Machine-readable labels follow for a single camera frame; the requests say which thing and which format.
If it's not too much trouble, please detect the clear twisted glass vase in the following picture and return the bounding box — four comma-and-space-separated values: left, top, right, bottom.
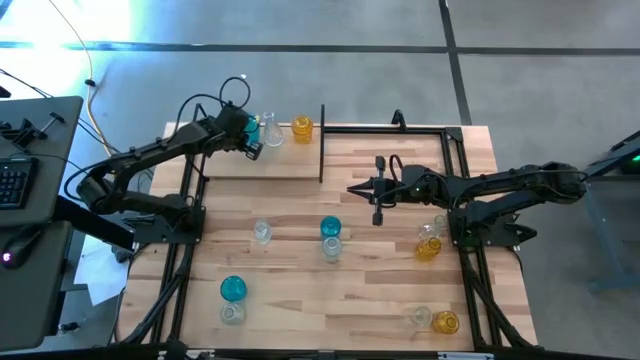
418, 213, 449, 241

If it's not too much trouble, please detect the black desk clamp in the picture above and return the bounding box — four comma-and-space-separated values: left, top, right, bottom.
0, 111, 65, 150

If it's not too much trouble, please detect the clear round glass vase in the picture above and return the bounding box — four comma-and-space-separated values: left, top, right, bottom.
219, 301, 248, 327

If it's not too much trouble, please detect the tall ribbed clear glass bottle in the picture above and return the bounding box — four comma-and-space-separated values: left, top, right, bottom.
320, 235, 343, 265

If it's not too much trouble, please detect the black desk support beam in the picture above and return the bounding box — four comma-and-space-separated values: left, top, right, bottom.
51, 195, 139, 252

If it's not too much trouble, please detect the black computer mouse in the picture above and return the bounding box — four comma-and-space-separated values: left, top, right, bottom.
1, 227, 44, 271

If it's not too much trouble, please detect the yellow floor cable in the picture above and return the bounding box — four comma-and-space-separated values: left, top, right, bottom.
47, 0, 124, 164

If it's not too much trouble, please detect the black keyboard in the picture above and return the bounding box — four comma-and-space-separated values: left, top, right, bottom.
0, 156, 40, 211

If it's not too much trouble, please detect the silver metal bracket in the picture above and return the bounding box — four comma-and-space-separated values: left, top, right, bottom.
437, 351, 495, 360

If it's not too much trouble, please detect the tall clear flared glass vase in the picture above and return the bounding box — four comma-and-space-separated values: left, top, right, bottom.
402, 304, 433, 331

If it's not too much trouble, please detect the wooden shelf with black frame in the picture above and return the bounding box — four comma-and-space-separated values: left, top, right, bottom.
192, 103, 326, 185

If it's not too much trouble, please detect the short ribbed clear glass jar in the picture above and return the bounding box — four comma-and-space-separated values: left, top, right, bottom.
253, 218, 273, 246

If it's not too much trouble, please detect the clear cone-shaped cut-glass vase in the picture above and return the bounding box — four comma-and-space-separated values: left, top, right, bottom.
262, 110, 286, 148

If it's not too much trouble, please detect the black aluminium table frame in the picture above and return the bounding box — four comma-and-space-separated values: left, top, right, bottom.
107, 108, 539, 351

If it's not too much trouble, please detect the grey desk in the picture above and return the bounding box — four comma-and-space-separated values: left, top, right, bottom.
0, 95, 84, 227
0, 219, 76, 354

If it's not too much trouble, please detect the blue-grey metal stand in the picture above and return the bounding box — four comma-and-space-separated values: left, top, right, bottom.
549, 128, 640, 294

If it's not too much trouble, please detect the teal cut-glass vase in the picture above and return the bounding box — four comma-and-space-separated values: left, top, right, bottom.
319, 215, 343, 240
243, 114, 262, 147

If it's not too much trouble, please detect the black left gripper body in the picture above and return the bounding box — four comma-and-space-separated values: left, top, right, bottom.
215, 104, 264, 161

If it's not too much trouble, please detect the yellow ribbed glass bottle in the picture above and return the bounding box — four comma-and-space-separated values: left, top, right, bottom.
414, 236, 443, 263

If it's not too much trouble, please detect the black floor cable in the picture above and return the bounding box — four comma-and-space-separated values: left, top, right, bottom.
0, 67, 54, 100
74, 117, 156, 176

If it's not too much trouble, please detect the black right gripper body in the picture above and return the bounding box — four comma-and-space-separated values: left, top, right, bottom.
372, 156, 437, 227

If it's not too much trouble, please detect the yellow round glass vase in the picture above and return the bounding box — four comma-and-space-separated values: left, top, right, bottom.
431, 310, 461, 336

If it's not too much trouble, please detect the yellow diamond-textured glass vase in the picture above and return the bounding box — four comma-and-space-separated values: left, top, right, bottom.
291, 114, 315, 145

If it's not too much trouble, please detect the white paper sheet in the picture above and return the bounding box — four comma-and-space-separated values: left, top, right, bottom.
73, 233, 132, 307

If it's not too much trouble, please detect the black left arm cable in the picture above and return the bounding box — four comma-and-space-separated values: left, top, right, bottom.
172, 75, 252, 146

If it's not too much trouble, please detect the teal glass vase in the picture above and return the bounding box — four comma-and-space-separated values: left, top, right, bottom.
219, 275, 249, 303

